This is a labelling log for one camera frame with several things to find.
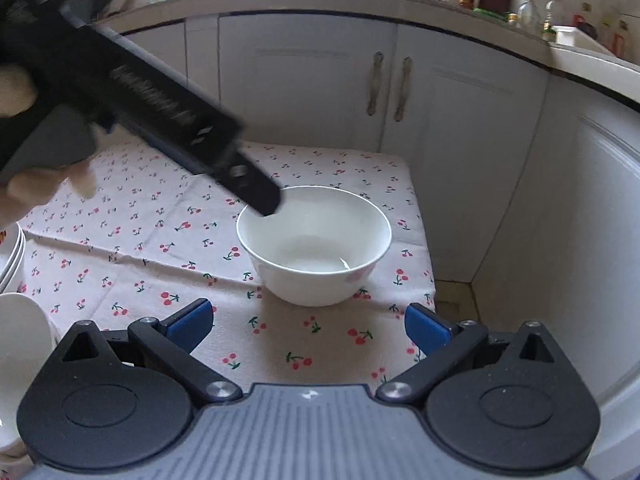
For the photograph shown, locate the large white fruit-print plate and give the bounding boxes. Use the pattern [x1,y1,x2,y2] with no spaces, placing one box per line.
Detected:
[0,222,26,294]

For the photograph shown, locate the white bowl pink flower front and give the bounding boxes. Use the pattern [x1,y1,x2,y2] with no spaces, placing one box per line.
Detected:
[0,292,60,456]

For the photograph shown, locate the white plastic container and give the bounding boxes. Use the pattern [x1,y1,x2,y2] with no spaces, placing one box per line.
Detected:
[554,26,610,54]

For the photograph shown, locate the white kitchen cabinets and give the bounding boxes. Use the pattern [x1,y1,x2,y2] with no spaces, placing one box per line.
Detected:
[108,0,639,478]

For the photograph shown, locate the cherry print tablecloth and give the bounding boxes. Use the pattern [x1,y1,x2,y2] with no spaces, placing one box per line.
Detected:
[0,138,437,480]

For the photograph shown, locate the clear oil bottle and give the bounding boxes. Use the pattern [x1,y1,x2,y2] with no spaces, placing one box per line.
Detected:
[518,0,541,36]

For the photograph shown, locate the white bowl pink flower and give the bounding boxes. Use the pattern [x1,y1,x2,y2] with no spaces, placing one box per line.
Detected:
[0,292,60,456]
[236,185,393,308]

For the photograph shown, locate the white bowl pink flower back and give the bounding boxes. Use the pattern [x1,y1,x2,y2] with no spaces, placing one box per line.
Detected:
[236,185,393,308]

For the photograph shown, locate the left gloved hand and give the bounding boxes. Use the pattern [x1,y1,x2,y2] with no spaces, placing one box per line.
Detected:
[1,65,96,230]

